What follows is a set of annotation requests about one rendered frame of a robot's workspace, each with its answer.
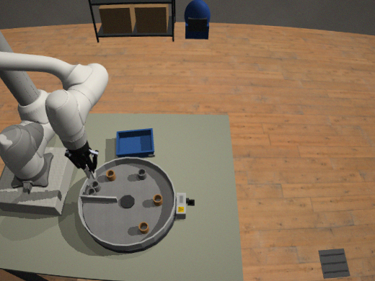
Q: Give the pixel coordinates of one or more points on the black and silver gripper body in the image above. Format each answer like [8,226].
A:
[85,149]

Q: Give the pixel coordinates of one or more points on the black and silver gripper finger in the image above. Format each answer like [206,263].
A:
[89,162]
[82,163]

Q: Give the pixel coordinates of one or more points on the blue square tray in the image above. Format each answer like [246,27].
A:
[135,143]

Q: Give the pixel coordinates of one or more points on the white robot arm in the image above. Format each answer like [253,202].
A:
[45,114]

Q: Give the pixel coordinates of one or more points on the grey round turning table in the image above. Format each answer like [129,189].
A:
[113,217]

